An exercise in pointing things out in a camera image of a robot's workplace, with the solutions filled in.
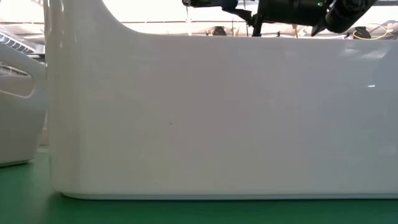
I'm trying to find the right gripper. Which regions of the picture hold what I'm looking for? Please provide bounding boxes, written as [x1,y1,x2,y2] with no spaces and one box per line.
[182,0,325,38]

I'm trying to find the black background device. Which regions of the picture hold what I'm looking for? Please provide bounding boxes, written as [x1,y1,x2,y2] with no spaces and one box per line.
[211,26,228,39]
[353,26,373,40]

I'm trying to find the white plastic bin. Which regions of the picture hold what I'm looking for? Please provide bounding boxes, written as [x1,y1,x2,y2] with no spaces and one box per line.
[43,0,398,200]

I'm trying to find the green table mat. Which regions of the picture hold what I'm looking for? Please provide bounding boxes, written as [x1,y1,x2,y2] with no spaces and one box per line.
[0,151,398,224]

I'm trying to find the light grey plastic bin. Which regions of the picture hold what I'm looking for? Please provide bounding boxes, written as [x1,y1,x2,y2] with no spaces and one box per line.
[0,42,49,168]

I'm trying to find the yellow cable loop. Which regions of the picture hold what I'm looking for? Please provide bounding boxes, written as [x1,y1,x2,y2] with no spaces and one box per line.
[352,22,391,41]

